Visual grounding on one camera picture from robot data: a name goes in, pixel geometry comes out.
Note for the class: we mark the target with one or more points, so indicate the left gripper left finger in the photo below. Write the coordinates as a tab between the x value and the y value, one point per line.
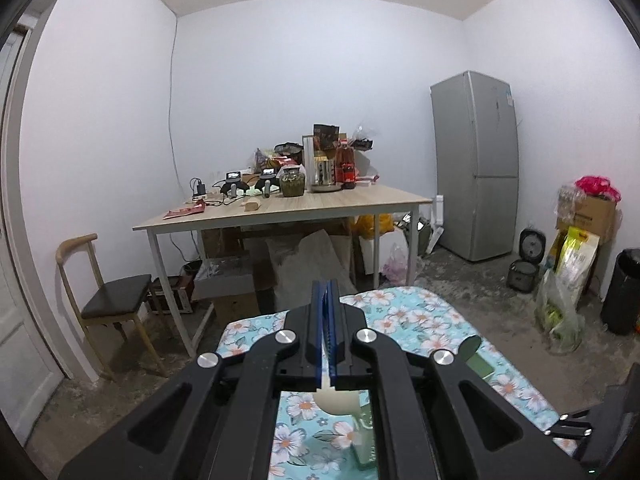
280	373

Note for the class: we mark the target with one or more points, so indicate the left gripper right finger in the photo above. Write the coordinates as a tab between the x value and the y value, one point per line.
360	359

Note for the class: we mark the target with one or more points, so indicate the cream plastic ladle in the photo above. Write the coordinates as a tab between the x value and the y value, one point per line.
336	402

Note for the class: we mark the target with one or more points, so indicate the floral turquoise tablecloth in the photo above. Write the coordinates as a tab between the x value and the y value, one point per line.
310	443

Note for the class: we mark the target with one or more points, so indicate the green plastic utensil holder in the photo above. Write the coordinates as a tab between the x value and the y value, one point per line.
363	446

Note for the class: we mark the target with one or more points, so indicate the black trash bin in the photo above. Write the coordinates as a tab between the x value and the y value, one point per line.
620	308

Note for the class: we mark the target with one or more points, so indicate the wooden top metal table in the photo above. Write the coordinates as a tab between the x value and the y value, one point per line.
373	199

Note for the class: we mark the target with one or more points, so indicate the glass jar of pickles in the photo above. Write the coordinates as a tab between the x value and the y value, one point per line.
292	181

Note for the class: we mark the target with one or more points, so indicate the black rice cooker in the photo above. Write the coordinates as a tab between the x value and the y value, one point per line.
522	274

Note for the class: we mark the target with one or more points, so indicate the wooden chair black seat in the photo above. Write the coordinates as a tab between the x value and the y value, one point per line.
113	303

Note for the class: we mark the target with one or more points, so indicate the yellow white bag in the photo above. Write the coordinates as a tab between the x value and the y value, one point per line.
571	257

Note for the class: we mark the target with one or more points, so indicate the red oil bottle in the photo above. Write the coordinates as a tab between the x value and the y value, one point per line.
345	169

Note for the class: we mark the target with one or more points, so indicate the cardboard box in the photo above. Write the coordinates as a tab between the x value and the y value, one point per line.
593	214

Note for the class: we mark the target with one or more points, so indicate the pink plastic bag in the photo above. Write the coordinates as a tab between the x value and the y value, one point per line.
600	187

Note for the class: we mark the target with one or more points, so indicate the grey refrigerator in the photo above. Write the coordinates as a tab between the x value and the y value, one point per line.
476	140

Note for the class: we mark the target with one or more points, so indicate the white door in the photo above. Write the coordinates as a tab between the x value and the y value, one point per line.
35	353

